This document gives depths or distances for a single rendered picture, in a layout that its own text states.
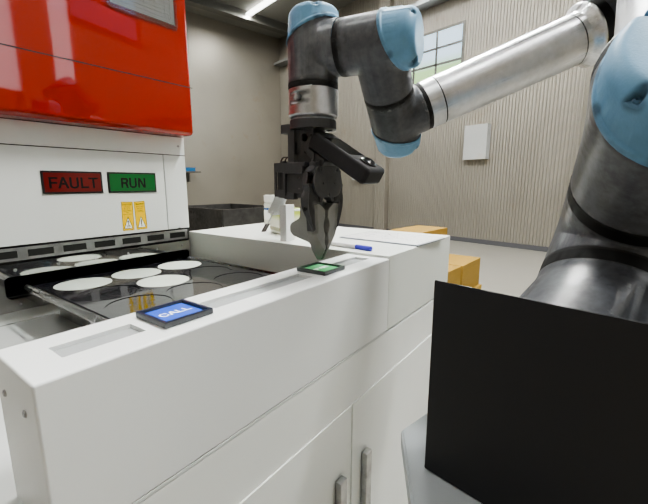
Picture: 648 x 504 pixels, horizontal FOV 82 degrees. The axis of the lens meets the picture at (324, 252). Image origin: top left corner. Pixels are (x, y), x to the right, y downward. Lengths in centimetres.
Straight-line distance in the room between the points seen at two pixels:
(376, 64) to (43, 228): 74
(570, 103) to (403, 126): 651
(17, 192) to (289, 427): 70
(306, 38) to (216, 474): 55
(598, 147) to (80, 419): 45
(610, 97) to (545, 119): 682
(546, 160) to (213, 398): 685
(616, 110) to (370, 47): 31
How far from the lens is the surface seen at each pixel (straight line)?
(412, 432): 48
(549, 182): 705
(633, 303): 39
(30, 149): 97
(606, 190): 38
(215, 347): 41
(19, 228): 96
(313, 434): 61
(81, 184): 99
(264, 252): 90
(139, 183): 105
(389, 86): 58
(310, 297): 51
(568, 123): 705
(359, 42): 56
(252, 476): 53
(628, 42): 36
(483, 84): 66
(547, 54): 71
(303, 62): 59
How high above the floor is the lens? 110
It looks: 10 degrees down
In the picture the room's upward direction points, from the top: straight up
